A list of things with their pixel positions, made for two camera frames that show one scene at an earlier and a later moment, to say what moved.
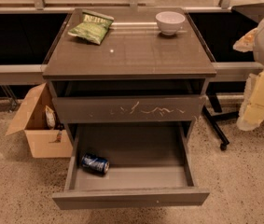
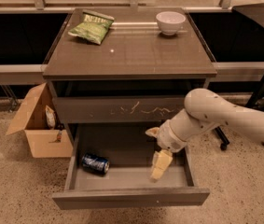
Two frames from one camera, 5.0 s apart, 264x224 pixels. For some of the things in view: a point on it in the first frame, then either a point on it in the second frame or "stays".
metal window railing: [226, 71] stays
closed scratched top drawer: [132, 109] stays
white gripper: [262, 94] to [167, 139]
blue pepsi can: [98, 164] stays
